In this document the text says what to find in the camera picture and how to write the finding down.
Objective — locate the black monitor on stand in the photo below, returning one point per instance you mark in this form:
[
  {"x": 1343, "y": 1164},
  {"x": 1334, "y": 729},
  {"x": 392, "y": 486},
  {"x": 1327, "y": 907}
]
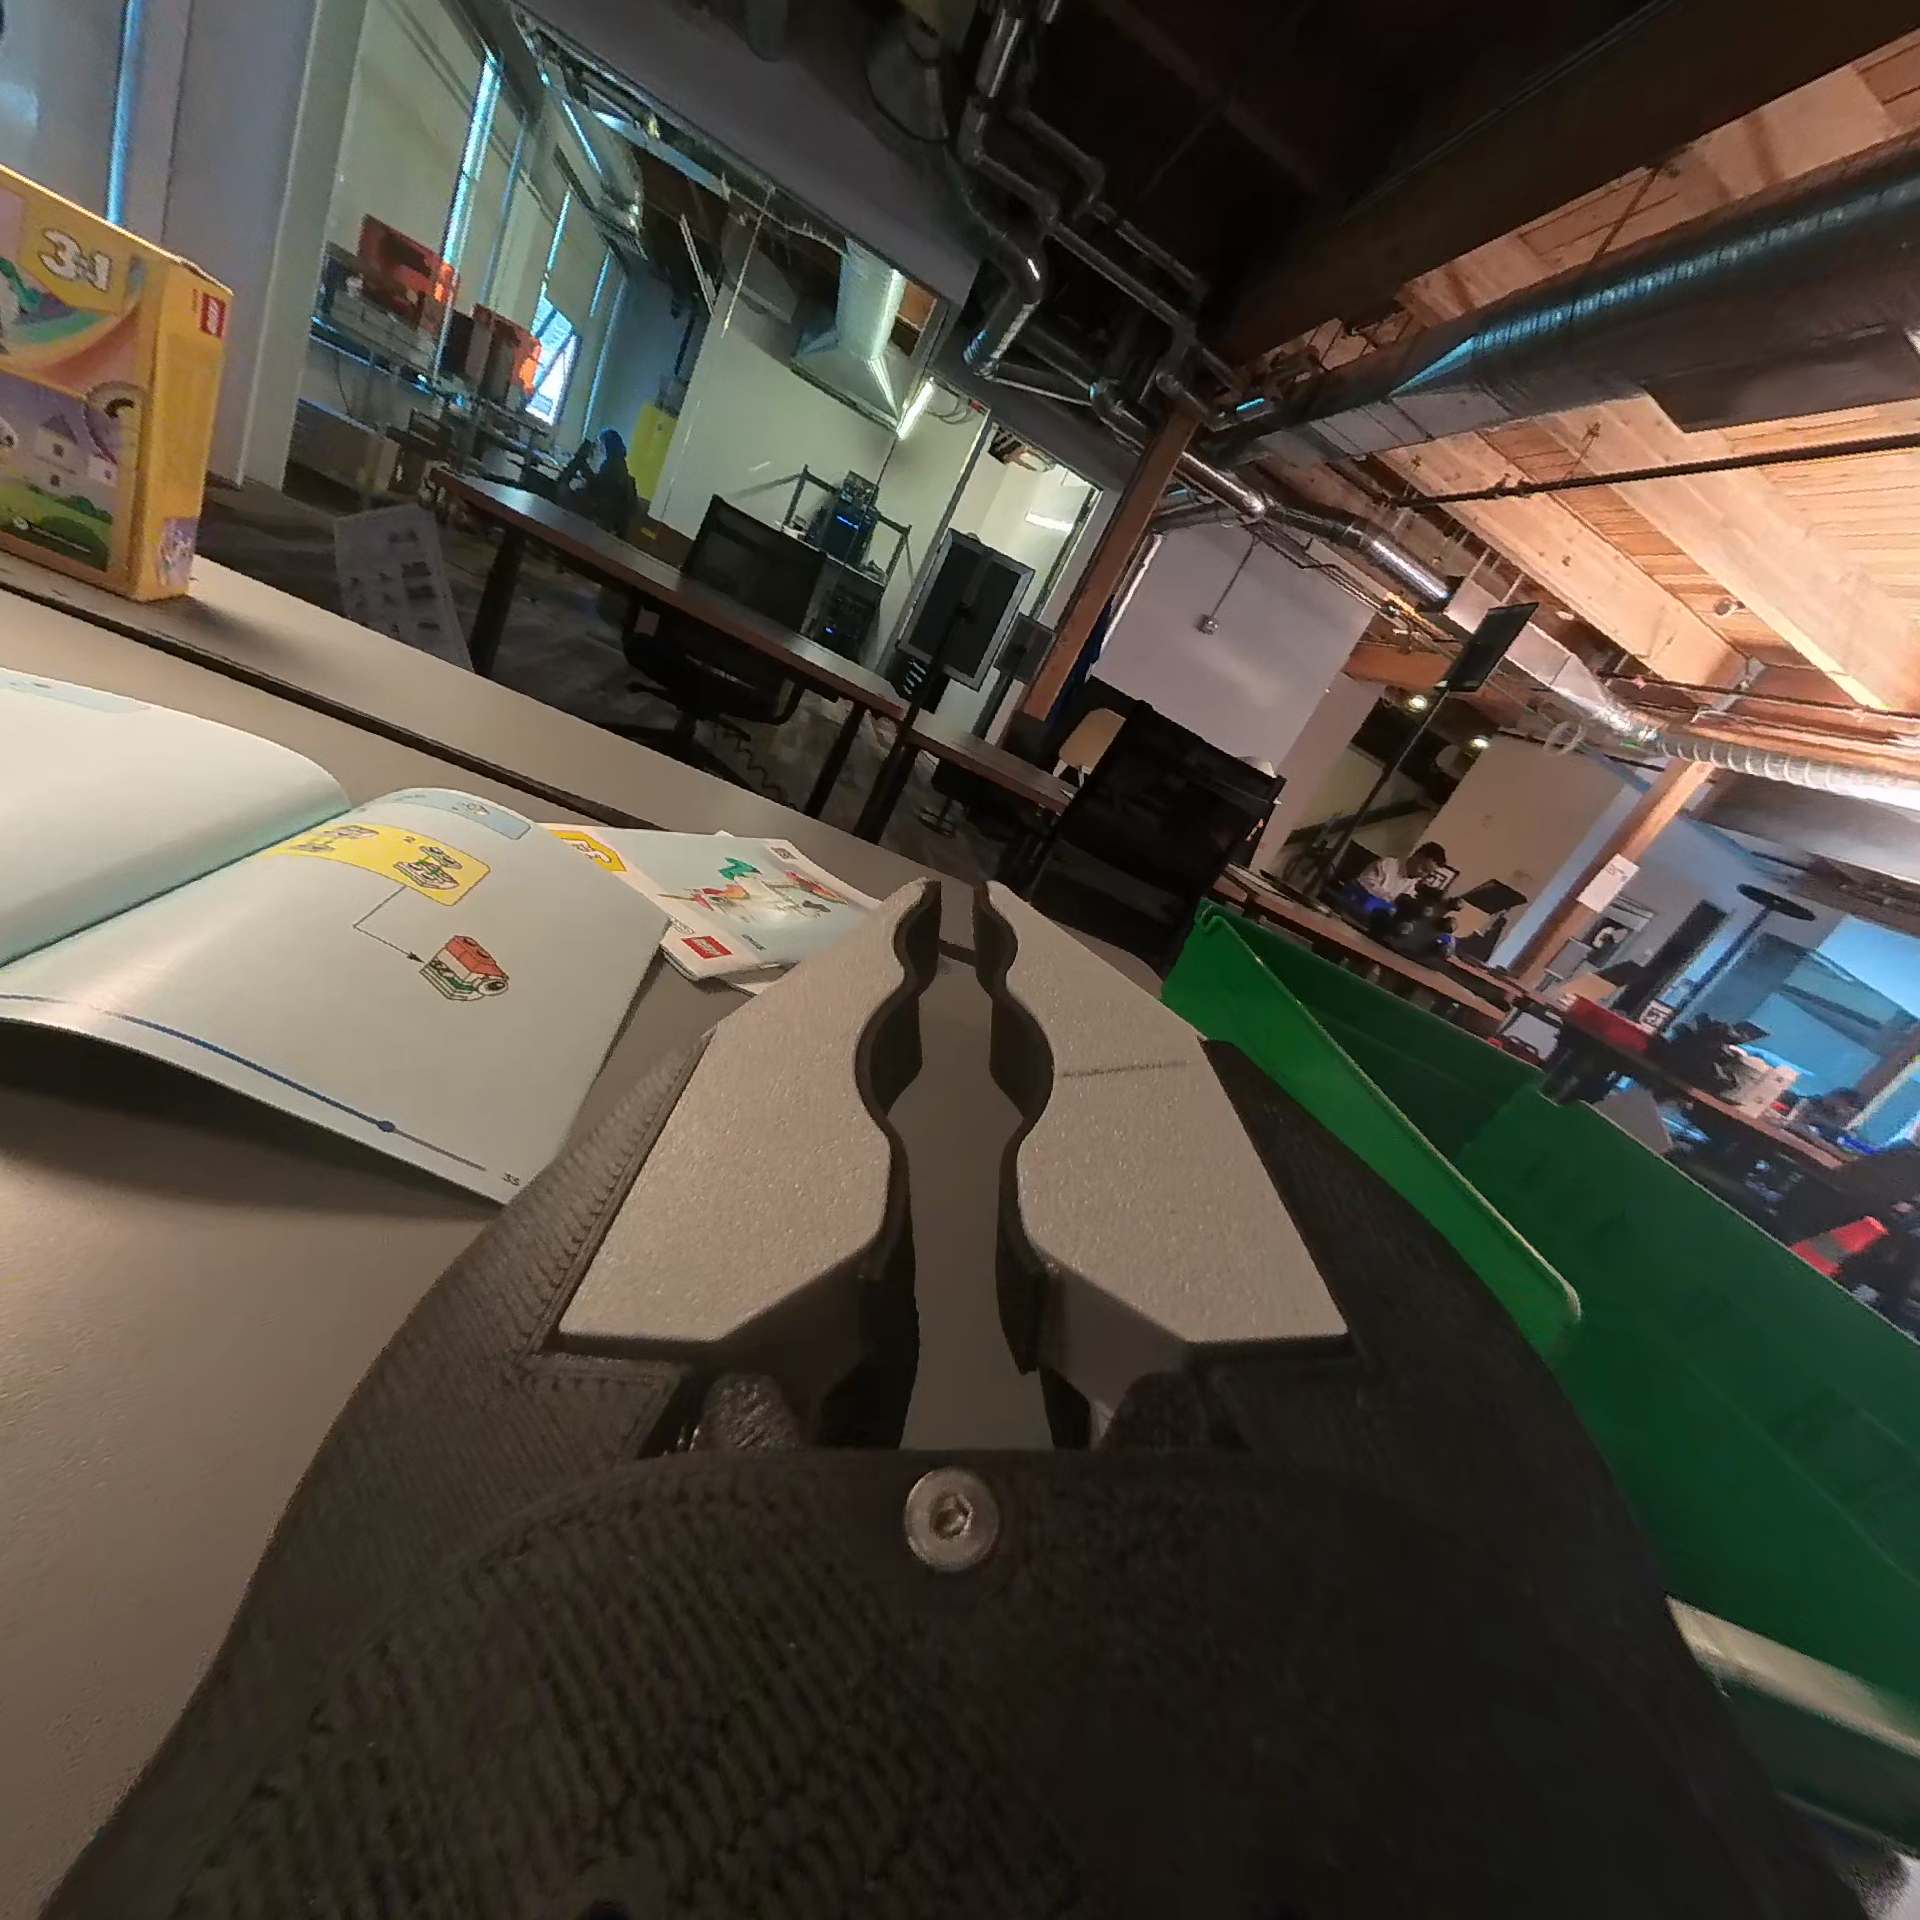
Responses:
[{"x": 968, "y": 610}]

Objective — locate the small colourful instruction booklet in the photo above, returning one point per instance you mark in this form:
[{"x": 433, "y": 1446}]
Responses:
[{"x": 765, "y": 907}]

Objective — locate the black office chair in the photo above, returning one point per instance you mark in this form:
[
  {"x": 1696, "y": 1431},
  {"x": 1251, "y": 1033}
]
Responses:
[{"x": 736, "y": 598}]

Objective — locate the yellow lego box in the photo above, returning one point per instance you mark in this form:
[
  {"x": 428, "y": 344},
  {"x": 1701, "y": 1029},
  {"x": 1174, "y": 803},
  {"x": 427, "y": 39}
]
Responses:
[{"x": 90, "y": 406}]

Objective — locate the open light blue instruction book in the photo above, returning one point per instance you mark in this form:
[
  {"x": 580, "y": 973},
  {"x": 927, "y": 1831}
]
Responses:
[{"x": 224, "y": 931}]

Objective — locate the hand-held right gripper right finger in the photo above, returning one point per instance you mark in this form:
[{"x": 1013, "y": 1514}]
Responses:
[{"x": 1185, "y": 1187}]

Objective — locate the silver ventilation duct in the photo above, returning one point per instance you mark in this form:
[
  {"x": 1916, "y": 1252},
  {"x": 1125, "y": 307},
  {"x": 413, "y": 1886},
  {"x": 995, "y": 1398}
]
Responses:
[{"x": 1650, "y": 285}]

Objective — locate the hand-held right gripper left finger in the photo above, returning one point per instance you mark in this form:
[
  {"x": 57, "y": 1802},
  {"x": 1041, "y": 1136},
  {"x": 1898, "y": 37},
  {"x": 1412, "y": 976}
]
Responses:
[{"x": 736, "y": 1187}]

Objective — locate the wooden pillar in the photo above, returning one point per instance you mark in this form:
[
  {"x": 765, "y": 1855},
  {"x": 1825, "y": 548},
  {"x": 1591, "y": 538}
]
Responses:
[{"x": 1118, "y": 557}]

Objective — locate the green plastic bin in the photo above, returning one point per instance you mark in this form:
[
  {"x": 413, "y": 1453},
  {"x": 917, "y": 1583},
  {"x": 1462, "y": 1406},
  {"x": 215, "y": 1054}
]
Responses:
[{"x": 1726, "y": 1428}]

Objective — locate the printed paper sheet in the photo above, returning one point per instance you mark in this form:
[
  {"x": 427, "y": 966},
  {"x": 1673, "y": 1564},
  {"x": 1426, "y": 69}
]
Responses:
[{"x": 395, "y": 579}]

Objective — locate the long dark table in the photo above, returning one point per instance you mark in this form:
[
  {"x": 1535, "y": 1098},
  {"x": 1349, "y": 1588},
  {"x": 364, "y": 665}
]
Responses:
[{"x": 719, "y": 598}]

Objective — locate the black screen on pole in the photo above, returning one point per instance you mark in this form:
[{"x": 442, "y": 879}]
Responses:
[{"x": 1494, "y": 644}]

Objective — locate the black mesh chair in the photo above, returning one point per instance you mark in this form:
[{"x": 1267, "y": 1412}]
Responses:
[{"x": 1173, "y": 810}]

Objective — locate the beige chair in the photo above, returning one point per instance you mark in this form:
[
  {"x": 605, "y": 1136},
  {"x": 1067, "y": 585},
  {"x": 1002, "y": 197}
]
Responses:
[{"x": 1095, "y": 743}]

